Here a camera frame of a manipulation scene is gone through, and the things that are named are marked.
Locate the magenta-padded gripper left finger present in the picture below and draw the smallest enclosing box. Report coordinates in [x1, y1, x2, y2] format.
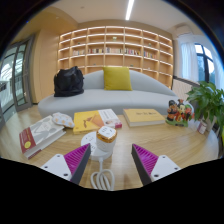
[40, 143, 92, 186]

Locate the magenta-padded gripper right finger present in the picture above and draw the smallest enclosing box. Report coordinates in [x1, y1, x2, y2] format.
[130, 143, 182, 187]

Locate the white charger with gold trim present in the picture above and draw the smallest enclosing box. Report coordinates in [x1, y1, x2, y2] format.
[95, 125, 118, 154]

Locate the grey and red book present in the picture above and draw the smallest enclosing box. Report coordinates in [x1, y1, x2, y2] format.
[18, 115, 67, 160]

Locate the white pouch with orange dots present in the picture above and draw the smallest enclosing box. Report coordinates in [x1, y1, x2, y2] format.
[51, 111, 76, 130]

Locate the small red and white cup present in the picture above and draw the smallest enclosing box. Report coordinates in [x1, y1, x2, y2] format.
[196, 120, 209, 136]

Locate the yellow and orange book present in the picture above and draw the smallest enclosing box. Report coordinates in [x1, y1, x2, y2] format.
[72, 108, 123, 135]

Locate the plain yellow book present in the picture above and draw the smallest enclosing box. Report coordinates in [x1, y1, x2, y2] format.
[122, 107, 167, 128]

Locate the colourful figurine group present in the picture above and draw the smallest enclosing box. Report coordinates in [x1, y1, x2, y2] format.
[165, 98, 195, 128]

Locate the white radiator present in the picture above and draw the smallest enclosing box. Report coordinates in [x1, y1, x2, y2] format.
[171, 76, 201, 101]

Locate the green potted plant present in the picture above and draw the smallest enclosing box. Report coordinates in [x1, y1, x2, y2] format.
[185, 80, 224, 135]

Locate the black bag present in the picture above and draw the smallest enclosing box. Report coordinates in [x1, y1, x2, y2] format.
[53, 65, 85, 98]

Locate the grey curved sofa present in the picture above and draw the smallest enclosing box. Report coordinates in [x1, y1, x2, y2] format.
[36, 68, 181, 120]

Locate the grey-framed glass door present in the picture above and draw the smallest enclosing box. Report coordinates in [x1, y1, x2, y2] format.
[0, 34, 36, 116]

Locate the yellow cushion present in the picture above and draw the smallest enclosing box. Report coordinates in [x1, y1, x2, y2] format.
[101, 66, 134, 92]

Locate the white sheer curtain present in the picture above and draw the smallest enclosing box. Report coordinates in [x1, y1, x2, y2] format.
[179, 41, 201, 83]

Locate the dark-framed arched window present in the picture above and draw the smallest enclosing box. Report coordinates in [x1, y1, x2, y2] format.
[193, 42, 218, 85]

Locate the lit wooden shelf unit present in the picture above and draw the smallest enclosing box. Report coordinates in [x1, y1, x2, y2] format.
[56, 25, 175, 90]

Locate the long ceiling light strip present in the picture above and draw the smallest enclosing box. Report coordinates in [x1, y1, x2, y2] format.
[124, 0, 136, 21]

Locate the white power strip cable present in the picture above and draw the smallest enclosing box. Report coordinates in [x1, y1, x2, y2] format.
[90, 156, 116, 192]

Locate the white wall air conditioner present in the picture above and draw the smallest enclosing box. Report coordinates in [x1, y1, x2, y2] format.
[174, 23, 195, 38]

